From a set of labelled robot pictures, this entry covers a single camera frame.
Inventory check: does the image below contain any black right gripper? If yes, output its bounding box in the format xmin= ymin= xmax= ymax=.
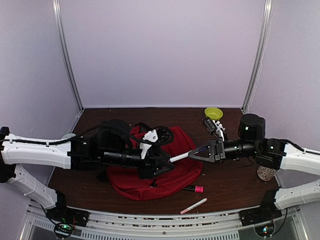
xmin=188 ymin=137 xmax=259 ymax=166

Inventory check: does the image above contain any purple capped white marker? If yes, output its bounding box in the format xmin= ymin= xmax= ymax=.
xmin=168 ymin=146 xmax=210 ymax=163

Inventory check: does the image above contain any black pink highlighter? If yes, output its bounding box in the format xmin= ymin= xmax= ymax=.
xmin=182 ymin=185 xmax=204 ymax=193

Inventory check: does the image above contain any red student backpack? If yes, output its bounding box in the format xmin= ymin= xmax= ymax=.
xmin=96 ymin=122 xmax=203 ymax=201

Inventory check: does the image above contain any pink capped white marker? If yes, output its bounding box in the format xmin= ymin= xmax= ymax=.
xmin=180 ymin=198 xmax=208 ymax=215

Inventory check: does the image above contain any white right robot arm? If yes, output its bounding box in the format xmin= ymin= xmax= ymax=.
xmin=188 ymin=113 xmax=320 ymax=221

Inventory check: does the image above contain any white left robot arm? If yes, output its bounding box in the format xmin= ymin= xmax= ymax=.
xmin=0 ymin=119 xmax=174 ymax=222

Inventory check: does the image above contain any yellow green plastic bowl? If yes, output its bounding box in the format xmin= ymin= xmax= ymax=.
xmin=204 ymin=107 xmax=224 ymax=121

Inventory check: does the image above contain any patterned mug orange inside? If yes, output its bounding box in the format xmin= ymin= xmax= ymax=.
xmin=257 ymin=166 xmax=277 ymax=182

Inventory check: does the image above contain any pale celadon ceramic bowl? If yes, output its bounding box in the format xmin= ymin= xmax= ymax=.
xmin=60 ymin=133 xmax=76 ymax=140

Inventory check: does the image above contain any aluminium front rail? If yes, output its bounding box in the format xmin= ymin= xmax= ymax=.
xmin=19 ymin=197 xmax=310 ymax=240

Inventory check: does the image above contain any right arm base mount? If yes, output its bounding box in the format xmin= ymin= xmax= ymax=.
xmin=238 ymin=189 xmax=282 ymax=227

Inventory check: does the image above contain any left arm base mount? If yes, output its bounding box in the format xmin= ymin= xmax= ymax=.
xmin=46 ymin=191 xmax=90 ymax=227

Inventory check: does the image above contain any right aluminium corner post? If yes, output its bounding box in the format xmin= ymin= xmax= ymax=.
xmin=241 ymin=0 xmax=274 ymax=114

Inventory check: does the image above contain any aluminium corner post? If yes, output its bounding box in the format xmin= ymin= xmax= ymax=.
xmin=52 ymin=0 xmax=84 ymax=112
xmin=241 ymin=0 xmax=274 ymax=114

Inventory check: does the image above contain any left aluminium corner post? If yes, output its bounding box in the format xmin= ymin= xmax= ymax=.
xmin=52 ymin=0 xmax=84 ymax=112

